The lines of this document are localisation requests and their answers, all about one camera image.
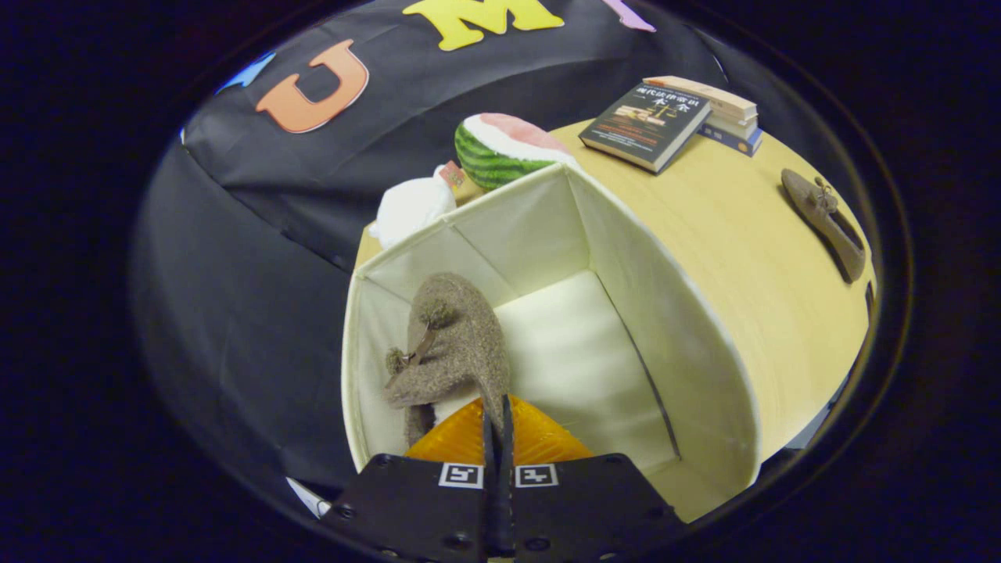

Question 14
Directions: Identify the brown fuzzy shoe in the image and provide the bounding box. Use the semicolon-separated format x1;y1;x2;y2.
383;272;511;448
782;168;867;284

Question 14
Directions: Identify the dark cover book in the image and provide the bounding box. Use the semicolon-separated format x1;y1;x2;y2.
579;82;712;174

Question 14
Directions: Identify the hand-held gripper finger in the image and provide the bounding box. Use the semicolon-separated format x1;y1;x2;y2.
501;395;689;561
322;396;502;561

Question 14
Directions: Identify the blue book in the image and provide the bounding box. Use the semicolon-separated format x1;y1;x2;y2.
698;124;763;157

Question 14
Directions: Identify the white plush toy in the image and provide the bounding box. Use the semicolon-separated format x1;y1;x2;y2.
369;160;468;249

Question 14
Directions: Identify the cream fabric storage box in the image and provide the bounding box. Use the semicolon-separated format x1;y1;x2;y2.
342;162;761;523

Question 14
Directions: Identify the white book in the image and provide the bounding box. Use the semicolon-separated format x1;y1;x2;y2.
708;109;759;142

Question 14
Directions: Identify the beige cover book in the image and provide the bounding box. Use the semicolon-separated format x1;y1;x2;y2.
643;76;758;122

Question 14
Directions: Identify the watermelon slice plush toy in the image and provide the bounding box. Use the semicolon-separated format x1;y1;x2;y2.
454;113;579;191

